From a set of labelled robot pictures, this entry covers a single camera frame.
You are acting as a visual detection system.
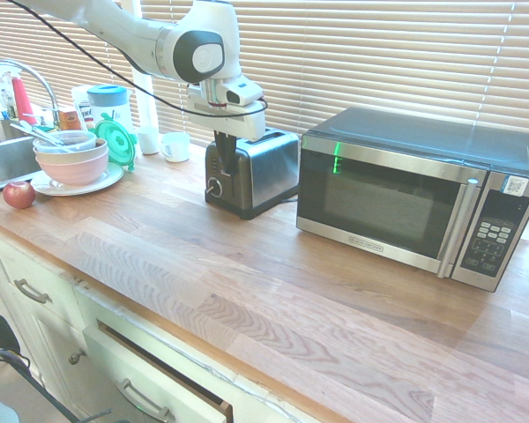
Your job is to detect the canister with blue lid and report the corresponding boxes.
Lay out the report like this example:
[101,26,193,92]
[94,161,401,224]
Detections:
[86,84,134,134]

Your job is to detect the green container lid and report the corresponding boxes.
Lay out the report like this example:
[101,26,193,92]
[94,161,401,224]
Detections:
[93,112,140,173]

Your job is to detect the red bottle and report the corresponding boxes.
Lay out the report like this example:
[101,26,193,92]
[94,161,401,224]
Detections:
[10,73,36,127]

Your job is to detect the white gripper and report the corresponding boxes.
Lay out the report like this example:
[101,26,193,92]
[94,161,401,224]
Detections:
[185,82,268,176]

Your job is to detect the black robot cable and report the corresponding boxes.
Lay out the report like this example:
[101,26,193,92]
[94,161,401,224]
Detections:
[6,0,270,112]

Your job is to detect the orange box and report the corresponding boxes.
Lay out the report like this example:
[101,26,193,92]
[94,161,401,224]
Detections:
[58,108,82,132]

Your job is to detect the pink bowl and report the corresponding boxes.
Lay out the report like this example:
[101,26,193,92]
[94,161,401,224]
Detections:
[34,148,111,189]

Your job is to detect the metal spoon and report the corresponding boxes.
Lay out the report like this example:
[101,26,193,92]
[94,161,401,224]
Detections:
[9,121,74,152]

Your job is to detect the black camera stand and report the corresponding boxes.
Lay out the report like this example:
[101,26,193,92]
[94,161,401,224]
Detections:
[0,312,112,423]

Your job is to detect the stainless steel black microwave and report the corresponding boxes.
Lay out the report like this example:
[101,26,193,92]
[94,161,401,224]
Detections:
[295,106,529,293]

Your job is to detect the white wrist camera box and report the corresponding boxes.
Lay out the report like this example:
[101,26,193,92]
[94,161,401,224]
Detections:
[223,77,265,108]

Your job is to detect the stainless steel black toaster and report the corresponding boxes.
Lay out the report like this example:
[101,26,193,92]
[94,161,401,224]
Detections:
[204,126,301,221]

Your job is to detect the metal drawer handle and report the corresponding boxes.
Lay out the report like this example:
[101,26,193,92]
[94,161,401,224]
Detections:
[114,377,176,423]

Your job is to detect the white open drawer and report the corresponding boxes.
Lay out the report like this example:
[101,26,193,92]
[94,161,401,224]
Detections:
[82,320,235,423]

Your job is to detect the metal cabinet handle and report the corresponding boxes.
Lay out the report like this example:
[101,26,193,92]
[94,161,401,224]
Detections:
[12,278,54,306]

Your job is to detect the white mug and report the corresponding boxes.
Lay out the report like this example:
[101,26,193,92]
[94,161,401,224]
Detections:
[160,131,191,164]

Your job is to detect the stainless steel sink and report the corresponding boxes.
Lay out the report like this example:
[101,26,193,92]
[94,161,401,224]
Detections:
[0,117,44,196]

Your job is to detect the red apple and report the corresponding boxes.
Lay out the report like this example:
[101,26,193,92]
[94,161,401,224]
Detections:
[2,180,37,210]

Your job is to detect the beige window blinds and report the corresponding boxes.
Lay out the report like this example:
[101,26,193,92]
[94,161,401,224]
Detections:
[0,0,529,158]

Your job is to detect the small white cup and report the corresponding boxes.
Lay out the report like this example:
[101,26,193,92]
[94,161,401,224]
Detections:
[137,126,160,156]

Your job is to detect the white bowl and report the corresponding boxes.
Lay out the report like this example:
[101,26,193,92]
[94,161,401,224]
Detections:
[31,137,109,167]

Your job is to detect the white dinner plate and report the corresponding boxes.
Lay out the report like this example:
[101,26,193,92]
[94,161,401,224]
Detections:
[29,161,126,197]

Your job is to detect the chrome kitchen faucet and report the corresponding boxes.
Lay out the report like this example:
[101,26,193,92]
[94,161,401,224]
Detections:
[0,58,63,130]

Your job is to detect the white food package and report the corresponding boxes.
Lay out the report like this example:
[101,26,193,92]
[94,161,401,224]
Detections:
[71,85,94,132]

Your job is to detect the clear plastic container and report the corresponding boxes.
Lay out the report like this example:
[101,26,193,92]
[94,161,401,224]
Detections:
[47,130,98,153]

